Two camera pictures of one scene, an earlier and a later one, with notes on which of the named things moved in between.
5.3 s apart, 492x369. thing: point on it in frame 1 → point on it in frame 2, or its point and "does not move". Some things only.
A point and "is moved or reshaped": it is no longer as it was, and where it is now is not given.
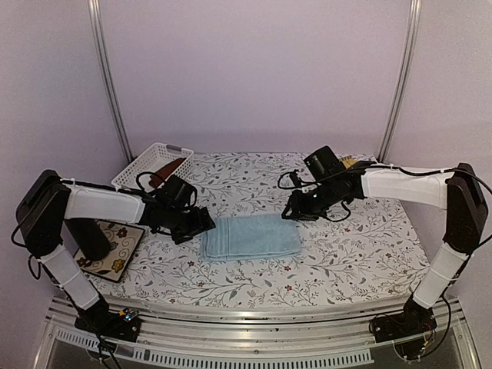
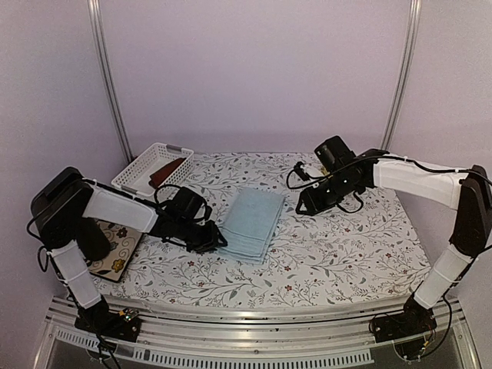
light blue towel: [249, 236] is moved or reshaped
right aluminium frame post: [406, 77] does not move
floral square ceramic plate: [123, 240] does not move
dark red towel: [162, 174] does not move
